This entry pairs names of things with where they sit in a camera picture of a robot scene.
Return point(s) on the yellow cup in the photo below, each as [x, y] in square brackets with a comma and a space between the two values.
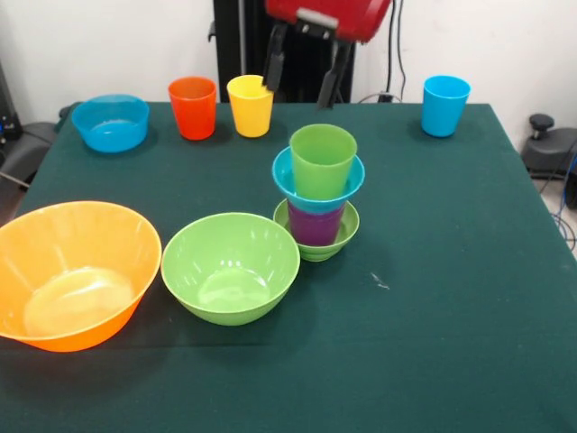
[251, 117]

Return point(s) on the black equipment box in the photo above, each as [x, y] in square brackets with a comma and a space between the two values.
[8, 113]

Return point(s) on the red-orange cup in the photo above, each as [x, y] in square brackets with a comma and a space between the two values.
[193, 113]

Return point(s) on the dark green tablecloth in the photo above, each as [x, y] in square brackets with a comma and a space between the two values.
[315, 338]

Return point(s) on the purple cup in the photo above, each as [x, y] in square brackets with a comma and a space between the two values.
[313, 227]

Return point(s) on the large orange bowl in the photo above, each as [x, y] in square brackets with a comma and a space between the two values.
[67, 279]

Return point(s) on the small green bowl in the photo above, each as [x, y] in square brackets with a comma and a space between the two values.
[349, 230]

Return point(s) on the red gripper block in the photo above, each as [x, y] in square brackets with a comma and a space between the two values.
[347, 15]

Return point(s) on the green cup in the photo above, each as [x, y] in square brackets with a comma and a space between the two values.
[322, 167]

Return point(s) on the small cyan bowl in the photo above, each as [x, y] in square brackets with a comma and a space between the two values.
[281, 173]

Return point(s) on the blue cup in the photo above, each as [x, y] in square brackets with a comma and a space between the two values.
[445, 108]

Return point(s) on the large green bowl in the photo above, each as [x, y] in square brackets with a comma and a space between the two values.
[230, 270]

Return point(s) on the large blue bowl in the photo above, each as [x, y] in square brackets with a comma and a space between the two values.
[110, 128]

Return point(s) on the grey base with black knob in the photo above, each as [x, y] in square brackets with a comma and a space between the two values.
[547, 153]

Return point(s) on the grey floor base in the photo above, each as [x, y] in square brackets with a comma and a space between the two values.
[27, 149]

